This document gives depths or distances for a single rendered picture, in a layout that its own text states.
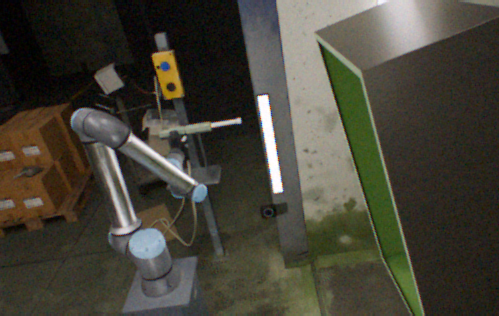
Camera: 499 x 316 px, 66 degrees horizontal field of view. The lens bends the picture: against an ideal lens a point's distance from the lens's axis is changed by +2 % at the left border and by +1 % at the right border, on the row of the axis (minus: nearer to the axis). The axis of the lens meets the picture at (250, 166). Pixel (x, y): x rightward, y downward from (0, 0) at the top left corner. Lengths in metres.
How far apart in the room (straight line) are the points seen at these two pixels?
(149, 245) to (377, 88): 1.18
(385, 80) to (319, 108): 1.20
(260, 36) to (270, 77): 0.22
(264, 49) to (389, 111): 1.14
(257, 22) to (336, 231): 1.40
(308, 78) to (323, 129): 0.31
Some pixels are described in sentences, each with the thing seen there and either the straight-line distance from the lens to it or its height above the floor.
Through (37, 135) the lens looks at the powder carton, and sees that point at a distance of 4.22.
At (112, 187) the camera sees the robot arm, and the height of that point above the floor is 1.15.
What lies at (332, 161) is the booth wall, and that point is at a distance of 2.31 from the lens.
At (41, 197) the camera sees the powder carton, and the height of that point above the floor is 0.33.
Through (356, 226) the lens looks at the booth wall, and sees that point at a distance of 2.61.
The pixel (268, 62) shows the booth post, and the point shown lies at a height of 1.43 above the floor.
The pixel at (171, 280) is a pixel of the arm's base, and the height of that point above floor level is 0.69.
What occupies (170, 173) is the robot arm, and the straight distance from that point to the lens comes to 1.76.
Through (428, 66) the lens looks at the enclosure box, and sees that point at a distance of 1.01.
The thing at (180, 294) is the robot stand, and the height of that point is 0.64.
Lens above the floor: 1.89
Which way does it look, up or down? 28 degrees down
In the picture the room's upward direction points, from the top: 11 degrees counter-clockwise
